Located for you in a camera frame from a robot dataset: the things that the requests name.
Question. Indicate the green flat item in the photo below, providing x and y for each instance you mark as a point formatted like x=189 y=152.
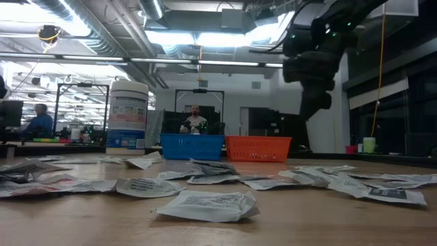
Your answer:
x=41 y=140

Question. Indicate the pale green cup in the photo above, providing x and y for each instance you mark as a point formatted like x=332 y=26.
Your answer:
x=369 y=145

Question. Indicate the grey cloth panel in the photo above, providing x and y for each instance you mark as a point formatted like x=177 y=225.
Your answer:
x=153 y=128

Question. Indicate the black partition panel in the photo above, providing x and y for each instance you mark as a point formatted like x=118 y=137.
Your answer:
x=280 y=130

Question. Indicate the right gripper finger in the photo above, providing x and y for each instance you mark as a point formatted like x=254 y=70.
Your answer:
x=307 y=102
x=323 y=99

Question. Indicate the black rig frame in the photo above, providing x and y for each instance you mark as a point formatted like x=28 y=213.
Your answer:
x=199 y=91
x=56 y=109

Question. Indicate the person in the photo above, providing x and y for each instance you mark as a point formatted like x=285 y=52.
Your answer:
x=194 y=123
x=40 y=124

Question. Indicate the long white strip packet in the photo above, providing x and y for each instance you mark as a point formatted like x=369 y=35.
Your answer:
x=141 y=162

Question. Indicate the small red container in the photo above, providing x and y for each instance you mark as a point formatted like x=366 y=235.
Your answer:
x=351 y=149

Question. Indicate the long LED light bar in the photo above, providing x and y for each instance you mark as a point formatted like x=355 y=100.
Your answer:
x=160 y=61

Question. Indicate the large silver ventilation duct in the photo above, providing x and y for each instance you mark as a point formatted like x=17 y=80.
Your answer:
x=102 y=41

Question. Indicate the orange plastic basket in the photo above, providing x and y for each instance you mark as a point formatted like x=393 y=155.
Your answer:
x=257 y=148

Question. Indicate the white wipes canister blue label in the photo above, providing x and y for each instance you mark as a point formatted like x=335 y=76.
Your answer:
x=127 y=116

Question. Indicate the red flat item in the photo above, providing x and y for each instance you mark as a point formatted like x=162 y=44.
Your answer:
x=65 y=140

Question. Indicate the crumpled white text packet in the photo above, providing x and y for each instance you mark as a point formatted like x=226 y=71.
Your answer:
x=208 y=206

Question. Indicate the white packet black square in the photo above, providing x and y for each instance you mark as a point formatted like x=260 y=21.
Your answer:
x=304 y=177
x=375 y=193
x=148 y=187

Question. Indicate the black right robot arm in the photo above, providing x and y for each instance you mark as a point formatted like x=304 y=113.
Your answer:
x=345 y=13

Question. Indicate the blue plastic basket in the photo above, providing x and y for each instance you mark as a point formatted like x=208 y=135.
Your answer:
x=191 y=147

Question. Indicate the black monitor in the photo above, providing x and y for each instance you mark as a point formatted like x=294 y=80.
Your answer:
x=10 y=114

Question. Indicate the small white bottle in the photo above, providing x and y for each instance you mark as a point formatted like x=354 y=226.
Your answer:
x=75 y=135

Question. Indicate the small black dome object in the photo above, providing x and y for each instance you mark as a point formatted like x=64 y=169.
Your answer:
x=303 y=149

